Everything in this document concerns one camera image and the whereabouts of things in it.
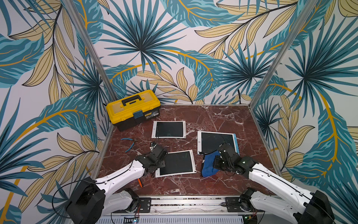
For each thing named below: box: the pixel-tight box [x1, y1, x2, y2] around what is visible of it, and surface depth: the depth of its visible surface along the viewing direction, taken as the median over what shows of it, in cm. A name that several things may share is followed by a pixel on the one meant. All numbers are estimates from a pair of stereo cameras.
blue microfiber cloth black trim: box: [199, 149, 221, 178], surface depth 84 cm
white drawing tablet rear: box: [151, 120, 187, 139], surface depth 106 cm
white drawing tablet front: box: [155, 149, 197, 178], surface depth 90 cm
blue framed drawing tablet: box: [197, 130, 241, 155], surface depth 102 cm
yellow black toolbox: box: [105, 89, 162, 132], surface depth 98 cm
